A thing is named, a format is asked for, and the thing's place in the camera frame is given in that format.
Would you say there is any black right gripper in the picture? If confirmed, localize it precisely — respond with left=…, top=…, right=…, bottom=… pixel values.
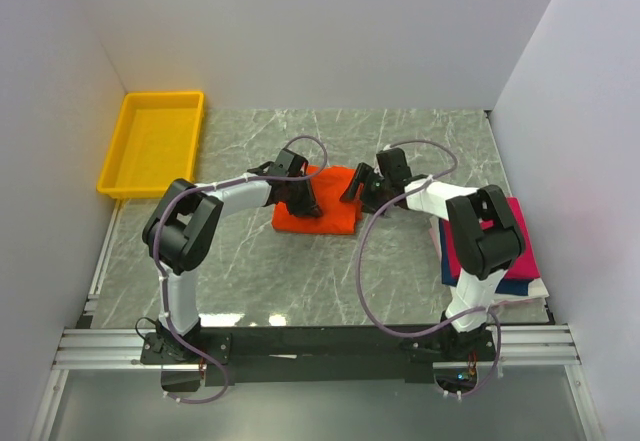
left=339, top=164, right=391, bottom=218

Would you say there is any orange t shirt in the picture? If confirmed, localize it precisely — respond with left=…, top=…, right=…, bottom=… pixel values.
left=271, top=166, right=362, bottom=235

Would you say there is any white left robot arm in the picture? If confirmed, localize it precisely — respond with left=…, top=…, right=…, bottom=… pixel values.
left=142, top=147, right=322, bottom=363

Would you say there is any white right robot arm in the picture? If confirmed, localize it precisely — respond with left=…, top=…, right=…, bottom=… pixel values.
left=340, top=143, right=526, bottom=360

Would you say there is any pink folded t shirt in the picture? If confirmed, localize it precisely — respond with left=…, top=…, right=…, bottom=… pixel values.
left=429, top=227, right=442, bottom=259

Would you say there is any yellow plastic tray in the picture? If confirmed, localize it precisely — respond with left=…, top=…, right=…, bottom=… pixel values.
left=96, top=91, right=206, bottom=200

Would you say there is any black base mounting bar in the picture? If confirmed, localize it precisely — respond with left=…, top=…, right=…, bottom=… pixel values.
left=140, top=326, right=496, bottom=392

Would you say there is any navy blue folded t shirt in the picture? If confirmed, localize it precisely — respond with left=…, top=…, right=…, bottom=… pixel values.
left=441, top=258, right=532, bottom=296

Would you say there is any aluminium frame rail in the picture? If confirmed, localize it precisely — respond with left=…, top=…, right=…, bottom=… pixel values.
left=52, top=325, right=581, bottom=371

